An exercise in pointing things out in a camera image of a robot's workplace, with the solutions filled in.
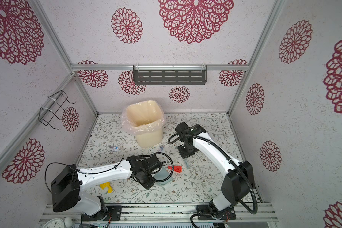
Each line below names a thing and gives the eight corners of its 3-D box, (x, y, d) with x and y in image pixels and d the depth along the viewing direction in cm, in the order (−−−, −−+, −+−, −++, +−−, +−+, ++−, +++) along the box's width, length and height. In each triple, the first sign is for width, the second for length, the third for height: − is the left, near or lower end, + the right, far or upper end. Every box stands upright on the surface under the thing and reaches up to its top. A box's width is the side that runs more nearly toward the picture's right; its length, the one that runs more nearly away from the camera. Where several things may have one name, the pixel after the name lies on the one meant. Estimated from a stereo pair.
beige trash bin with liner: (128, 153, 98) (117, 130, 78) (134, 125, 115) (126, 100, 95) (163, 153, 98) (162, 130, 78) (164, 125, 115) (163, 100, 95)
